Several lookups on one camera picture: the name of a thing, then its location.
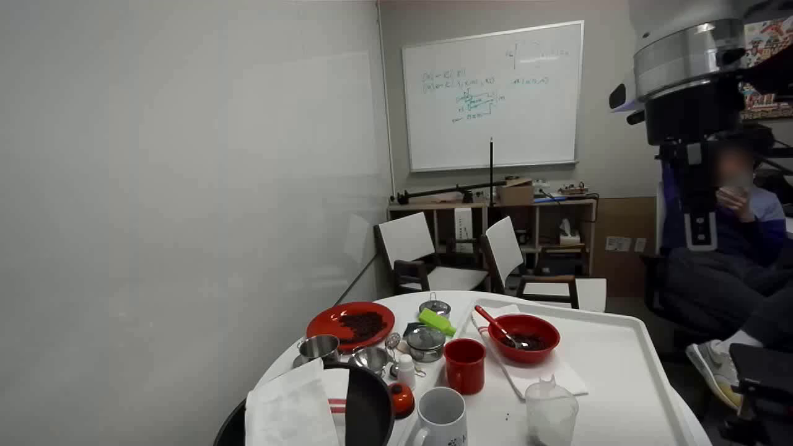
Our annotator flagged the translucent plastic measuring jug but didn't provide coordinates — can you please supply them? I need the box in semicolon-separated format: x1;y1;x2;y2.
526;381;579;446

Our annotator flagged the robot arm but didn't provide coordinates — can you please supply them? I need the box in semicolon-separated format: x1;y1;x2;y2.
610;0;793;250

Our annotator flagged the red bowl on left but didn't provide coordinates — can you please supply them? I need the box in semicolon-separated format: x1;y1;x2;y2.
304;302;396;353

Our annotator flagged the red bowl with spoon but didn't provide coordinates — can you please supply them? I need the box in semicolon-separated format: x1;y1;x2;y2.
487;314;559;365

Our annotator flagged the green lidded container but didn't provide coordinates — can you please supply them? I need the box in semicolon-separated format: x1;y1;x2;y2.
415;301;456;338

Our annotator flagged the wooden shelf unit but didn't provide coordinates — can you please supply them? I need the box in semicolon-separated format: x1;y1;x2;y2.
376;198;598;293

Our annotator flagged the red cup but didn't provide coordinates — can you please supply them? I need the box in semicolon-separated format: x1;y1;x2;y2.
444;339;486;395

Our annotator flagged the steel cup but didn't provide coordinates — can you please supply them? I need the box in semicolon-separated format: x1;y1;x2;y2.
296;334;340;365

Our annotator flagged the white tray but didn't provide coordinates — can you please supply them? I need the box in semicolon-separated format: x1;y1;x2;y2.
246;291;713;446

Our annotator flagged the white whiteboard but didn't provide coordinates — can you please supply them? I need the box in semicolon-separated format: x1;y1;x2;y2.
402;21;585;174

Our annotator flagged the white ceramic mug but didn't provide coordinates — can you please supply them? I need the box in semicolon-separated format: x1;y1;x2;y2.
409;388;467;446

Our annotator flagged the black frying pan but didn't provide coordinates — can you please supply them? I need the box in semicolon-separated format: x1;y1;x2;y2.
212;365;394;446

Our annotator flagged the white paper napkin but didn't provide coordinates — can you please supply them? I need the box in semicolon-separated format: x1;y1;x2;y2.
246;362;350;446

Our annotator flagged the seated person in blue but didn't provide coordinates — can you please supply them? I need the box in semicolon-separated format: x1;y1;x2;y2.
667;140;793;409

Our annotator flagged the spoon with red handle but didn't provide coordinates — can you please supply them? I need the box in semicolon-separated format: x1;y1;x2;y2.
472;306;531;349

